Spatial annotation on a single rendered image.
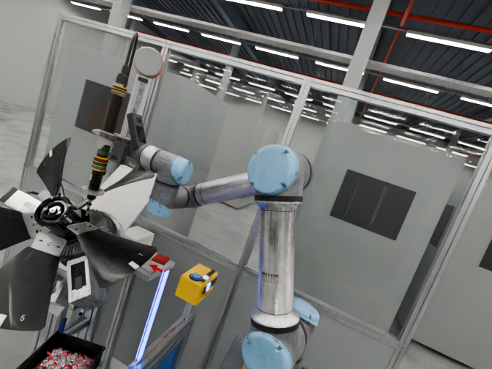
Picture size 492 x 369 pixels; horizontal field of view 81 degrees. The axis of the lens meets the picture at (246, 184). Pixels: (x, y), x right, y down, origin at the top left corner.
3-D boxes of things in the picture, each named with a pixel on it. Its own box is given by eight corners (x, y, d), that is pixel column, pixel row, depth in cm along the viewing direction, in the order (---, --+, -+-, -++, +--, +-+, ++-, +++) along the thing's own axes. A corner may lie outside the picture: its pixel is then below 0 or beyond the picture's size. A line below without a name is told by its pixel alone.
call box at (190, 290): (192, 283, 130) (199, 262, 128) (211, 293, 127) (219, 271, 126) (173, 298, 115) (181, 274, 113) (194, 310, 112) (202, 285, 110)
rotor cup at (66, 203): (42, 234, 105) (17, 217, 94) (71, 203, 112) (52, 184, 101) (71, 250, 101) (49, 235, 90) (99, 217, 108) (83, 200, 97)
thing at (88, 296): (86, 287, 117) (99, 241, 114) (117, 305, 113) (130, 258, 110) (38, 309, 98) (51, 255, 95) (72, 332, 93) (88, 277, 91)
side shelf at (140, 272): (125, 241, 176) (127, 237, 176) (173, 266, 166) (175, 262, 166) (94, 252, 153) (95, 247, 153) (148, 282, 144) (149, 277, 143)
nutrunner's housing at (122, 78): (86, 195, 99) (120, 64, 92) (97, 198, 100) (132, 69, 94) (83, 199, 95) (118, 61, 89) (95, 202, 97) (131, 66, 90)
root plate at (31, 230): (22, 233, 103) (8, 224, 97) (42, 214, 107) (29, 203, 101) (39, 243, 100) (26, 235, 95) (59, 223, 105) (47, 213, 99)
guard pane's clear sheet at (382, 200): (31, 164, 204) (64, 20, 190) (398, 339, 137) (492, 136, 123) (30, 164, 204) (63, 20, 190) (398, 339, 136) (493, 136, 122)
